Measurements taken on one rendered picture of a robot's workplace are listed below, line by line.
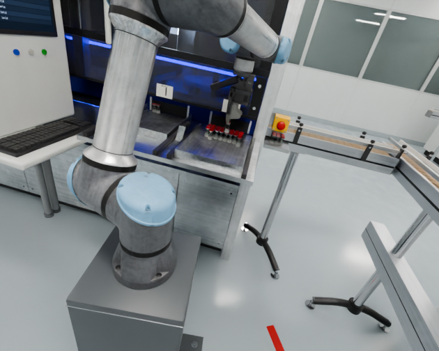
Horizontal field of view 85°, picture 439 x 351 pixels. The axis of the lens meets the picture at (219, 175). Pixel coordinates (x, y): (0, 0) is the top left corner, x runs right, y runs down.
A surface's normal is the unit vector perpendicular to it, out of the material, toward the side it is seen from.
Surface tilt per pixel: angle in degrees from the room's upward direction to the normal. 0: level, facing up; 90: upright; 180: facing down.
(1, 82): 90
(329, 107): 90
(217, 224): 90
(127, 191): 7
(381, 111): 90
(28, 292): 0
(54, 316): 0
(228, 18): 114
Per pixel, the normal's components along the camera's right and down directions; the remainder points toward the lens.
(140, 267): 0.14, 0.25
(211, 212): -0.21, 0.47
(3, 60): 0.95, 0.29
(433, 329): 0.18, -0.85
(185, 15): -0.09, 0.94
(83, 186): -0.43, 0.10
